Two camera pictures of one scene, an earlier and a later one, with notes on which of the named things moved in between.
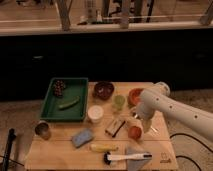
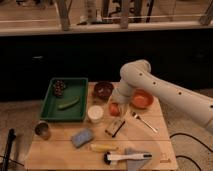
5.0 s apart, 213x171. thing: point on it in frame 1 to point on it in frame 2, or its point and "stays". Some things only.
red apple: x=135 y=133 to x=114 y=109
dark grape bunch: x=58 y=87 stays
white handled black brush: x=108 y=157 stays
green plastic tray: x=74 y=87 stays
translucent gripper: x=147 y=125 to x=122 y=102
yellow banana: x=102 y=148 stays
